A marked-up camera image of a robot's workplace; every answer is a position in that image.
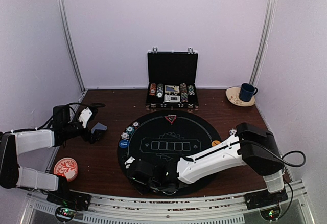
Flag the blue playing card deck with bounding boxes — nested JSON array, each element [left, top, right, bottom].
[[91, 122, 107, 133]]

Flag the white blue chips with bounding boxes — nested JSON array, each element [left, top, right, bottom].
[[121, 132, 130, 140]]

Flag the blue small blind button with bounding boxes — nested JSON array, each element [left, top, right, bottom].
[[118, 140, 129, 149]]

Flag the green chips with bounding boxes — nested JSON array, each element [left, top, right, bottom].
[[126, 126, 134, 135]]

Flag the red black chips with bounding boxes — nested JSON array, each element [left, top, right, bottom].
[[132, 121, 139, 128]]

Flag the red triangle all-in marker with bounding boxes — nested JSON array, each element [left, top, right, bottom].
[[164, 115, 177, 125]]

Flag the orange big blind button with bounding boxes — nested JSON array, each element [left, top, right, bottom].
[[211, 140, 221, 147]]

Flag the white blue chip stack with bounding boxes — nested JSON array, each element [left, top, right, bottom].
[[229, 128, 237, 136]]

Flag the clear round dealer button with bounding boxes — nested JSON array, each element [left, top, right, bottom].
[[162, 188, 178, 196]]

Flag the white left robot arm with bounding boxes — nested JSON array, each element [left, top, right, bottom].
[[1, 103, 107, 206]]

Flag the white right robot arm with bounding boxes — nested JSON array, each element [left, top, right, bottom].
[[124, 123, 285, 205]]

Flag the red white round coaster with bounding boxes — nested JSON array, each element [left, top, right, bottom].
[[53, 158, 78, 182]]

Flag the round black poker mat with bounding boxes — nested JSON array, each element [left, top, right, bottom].
[[117, 110, 221, 197]]

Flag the red chip row in case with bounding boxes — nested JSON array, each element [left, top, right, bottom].
[[149, 83, 157, 96]]

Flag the white card box in case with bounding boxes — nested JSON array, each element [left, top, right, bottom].
[[164, 94, 181, 103]]

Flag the multicolour chip row in case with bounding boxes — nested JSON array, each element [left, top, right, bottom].
[[180, 83, 188, 103]]

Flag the purple green chip row in case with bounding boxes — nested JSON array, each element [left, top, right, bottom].
[[188, 85, 195, 96]]

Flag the black poker chip case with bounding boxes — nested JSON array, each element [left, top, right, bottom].
[[145, 47, 199, 109]]

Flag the beige ceramic plate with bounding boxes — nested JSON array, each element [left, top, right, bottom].
[[225, 87, 255, 107]]

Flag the dark blue mug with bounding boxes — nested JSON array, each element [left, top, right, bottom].
[[239, 83, 258, 102]]

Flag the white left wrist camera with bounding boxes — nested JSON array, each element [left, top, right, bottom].
[[78, 107, 92, 128]]

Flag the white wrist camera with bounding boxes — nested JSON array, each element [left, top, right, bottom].
[[78, 107, 92, 128], [124, 156, 135, 169]]

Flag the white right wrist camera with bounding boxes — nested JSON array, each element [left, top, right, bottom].
[[124, 156, 135, 169]]

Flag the left aluminium frame post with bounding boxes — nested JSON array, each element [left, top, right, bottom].
[[57, 0, 86, 92]]

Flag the aluminium frame post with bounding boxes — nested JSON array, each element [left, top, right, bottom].
[[57, 0, 86, 92], [249, 0, 277, 86]]

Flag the front aluminium rail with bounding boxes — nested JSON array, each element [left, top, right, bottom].
[[19, 179, 312, 224]]

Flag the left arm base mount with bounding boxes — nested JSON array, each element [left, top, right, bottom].
[[47, 192, 91, 222]]

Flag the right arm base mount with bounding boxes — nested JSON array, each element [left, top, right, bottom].
[[244, 189, 294, 222]]

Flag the right aluminium frame post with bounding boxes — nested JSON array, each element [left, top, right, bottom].
[[249, 0, 277, 86]]

